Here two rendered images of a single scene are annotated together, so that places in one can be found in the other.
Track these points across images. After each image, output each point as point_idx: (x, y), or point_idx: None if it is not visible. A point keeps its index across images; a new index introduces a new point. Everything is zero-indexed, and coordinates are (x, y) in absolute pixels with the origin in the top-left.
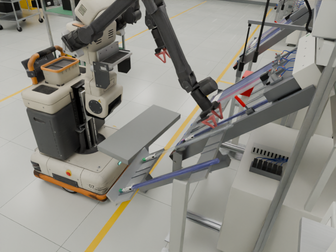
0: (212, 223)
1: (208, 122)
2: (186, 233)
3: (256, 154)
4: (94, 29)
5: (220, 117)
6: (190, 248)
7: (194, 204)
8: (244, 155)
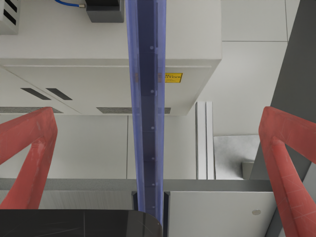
0: (208, 119)
1: (304, 233)
2: (171, 178)
3: (21, 15)
4: None
5: (47, 142)
6: (195, 161)
7: None
8: (45, 53)
